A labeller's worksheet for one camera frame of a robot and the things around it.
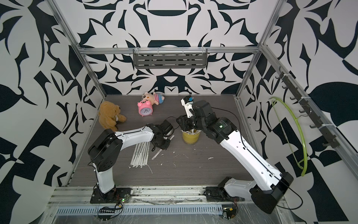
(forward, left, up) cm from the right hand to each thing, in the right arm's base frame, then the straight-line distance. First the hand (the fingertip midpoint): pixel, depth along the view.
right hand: (179, 117), depth 69 cm
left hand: (+1, +9, -30) cm, 31 cm away
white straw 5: (-7, +24, -29) cm, 39 cm away
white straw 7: (-7, +23, -30) cm, 38 cm away
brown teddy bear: (+12, +43, -14) cm, 47 cm away
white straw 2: (-12, +29, -30) cm, 43 cm away
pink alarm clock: (+24, +25, -23) cm, 42 cm away
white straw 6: (-7, +24, -30) cm, 39 cm away
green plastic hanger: (-18, -51, -1) cm, 54 cm away
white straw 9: (-6, +20, -31) cm, 37 cm away
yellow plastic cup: (0, -7, -24) cm, 24 cm away
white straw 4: (-7, +26, -29) cm, 40 cm away
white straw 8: (-7, +22, -30) cm, 38 cm away
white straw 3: (-7, +27, -29) cm, 40 cm away
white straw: (-9, +17, -30) cm, 36 cm away
